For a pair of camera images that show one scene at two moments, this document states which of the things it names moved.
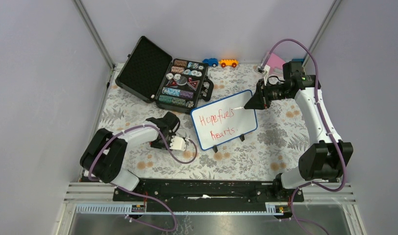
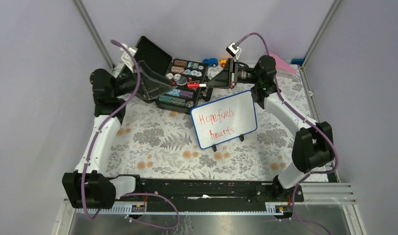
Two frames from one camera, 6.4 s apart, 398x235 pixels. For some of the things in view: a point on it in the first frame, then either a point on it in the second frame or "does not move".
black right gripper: x=257 y=102 to x=223 y=80
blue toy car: x=212 y=61 does not move
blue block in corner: x=301 y=59 does not move
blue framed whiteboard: x=216 y=123 does not move
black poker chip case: x=151 y=74 does not move
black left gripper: x=154 y=144 to x=152 y=83
